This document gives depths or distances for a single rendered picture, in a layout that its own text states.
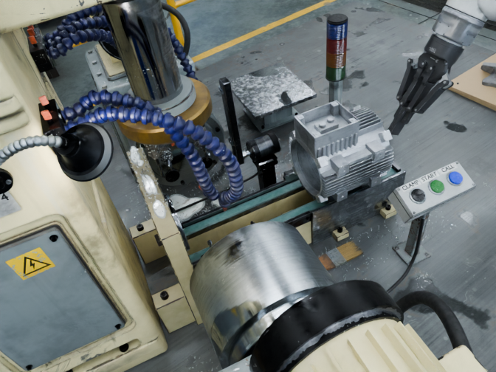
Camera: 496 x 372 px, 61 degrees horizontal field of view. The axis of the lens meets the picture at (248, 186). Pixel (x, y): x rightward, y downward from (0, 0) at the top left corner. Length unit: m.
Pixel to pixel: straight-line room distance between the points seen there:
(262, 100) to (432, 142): 0.59
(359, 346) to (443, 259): 0.79
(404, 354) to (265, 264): 0.33
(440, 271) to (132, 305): 0.75
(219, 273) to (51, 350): 0.38
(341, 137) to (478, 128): 0.71
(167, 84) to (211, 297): 0.37
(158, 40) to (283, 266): 0.42
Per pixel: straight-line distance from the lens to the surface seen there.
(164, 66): 0.74
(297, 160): 1.16
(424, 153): 1.48
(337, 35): 1.30
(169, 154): 1.12
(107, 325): 0.92
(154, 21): 0.71
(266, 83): 1.60
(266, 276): 0.71
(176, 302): 1.01
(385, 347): 0.45
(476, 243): 1.27
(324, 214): 1.12
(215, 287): 0.75
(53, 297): 0.82
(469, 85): 1.80
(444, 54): 1.03
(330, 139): 1.00
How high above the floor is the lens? 1.76
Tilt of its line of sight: 45 degrees down
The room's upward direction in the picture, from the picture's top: 10 degrees counter-clockwise
